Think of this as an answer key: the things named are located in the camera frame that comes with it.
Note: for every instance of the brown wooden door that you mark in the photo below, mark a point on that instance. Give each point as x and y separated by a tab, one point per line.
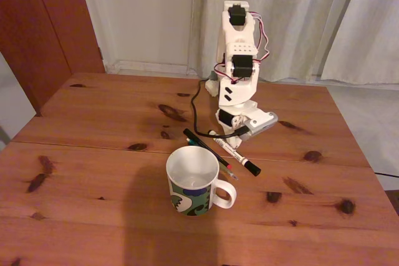
46	29

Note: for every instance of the white mug green blue pattern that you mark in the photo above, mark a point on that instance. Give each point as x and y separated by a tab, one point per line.
190	203

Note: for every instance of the white curtain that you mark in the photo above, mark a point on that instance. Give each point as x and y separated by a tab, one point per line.
290	13
374	29

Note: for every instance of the silver camera box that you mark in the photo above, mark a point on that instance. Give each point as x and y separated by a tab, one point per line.
262	127

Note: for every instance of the black pen red tip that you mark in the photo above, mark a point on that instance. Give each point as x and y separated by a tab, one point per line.
202	143

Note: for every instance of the green pen clear tip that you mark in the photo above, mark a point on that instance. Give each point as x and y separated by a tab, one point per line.
229	173

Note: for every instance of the white marker black cap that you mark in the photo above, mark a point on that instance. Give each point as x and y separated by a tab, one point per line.
232	151

